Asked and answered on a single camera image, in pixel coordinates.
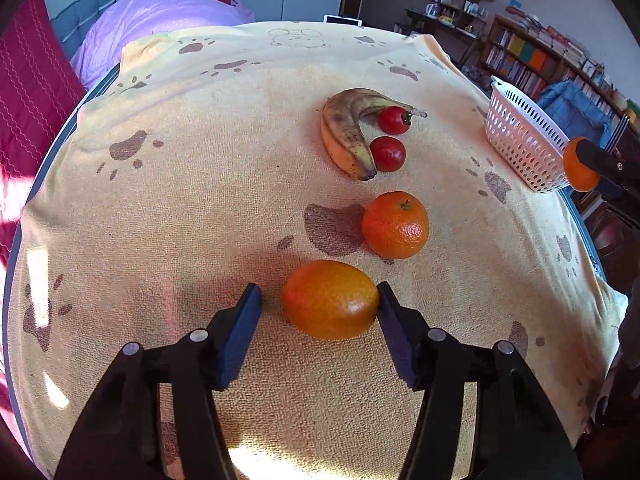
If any wooden bookshelf with books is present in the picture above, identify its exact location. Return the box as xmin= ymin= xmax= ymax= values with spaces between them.
xmin=480 ymin=15 xmax=638 ymax=132

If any yellowish orange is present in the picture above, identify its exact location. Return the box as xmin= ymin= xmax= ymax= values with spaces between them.
xmin=281 ymin=260 xmax=378 ymax=340

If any dark wooden desk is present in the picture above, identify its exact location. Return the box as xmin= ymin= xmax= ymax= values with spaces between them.
xmin=394 ymin=0 xmax=495 ymax=67

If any yellow paw print towel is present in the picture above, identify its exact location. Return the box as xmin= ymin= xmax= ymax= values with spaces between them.
xmin=6 ymin=23 xmax=626 ymax=479

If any pink purple duvet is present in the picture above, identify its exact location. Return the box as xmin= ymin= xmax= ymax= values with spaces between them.
xmin=70 ymin=0 xmax=255 ymax=88

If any blue plaid cloth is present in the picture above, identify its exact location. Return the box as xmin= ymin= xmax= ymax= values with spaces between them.
xmin=536 ymin=80 xmax=615 ymax=152

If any red quilted bedspread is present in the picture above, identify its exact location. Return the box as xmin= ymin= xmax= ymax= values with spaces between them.
xmin=0 ymin=0 xmax=87 ymax=441

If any spotted ripe banana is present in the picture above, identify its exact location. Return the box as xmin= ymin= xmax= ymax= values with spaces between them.
xmin=320 ymin=88 xmax=428 ymax=181

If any mandarin with stem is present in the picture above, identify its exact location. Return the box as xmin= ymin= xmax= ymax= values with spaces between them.
xmin=361 ymin=191 xmax=430 ymax=260

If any red tomato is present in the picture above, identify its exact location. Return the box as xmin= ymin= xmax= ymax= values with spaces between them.
xmin=370 ymin=136 xmax=407 ymax=172
xmin=378 ymin=106 xmax=412 ymax=136

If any white tablet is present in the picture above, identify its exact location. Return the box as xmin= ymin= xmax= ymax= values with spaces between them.
xmin=322 ymin=14 xmax=362 ymax=27

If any white plastic basket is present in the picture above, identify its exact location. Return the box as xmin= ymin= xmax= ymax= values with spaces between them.
xmin=485 ymin=76 xmax=570 ymax=193

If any grey padded headboard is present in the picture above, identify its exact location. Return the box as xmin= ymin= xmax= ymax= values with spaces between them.
xmin=51 ymin=0 xmax=116 ymax=61

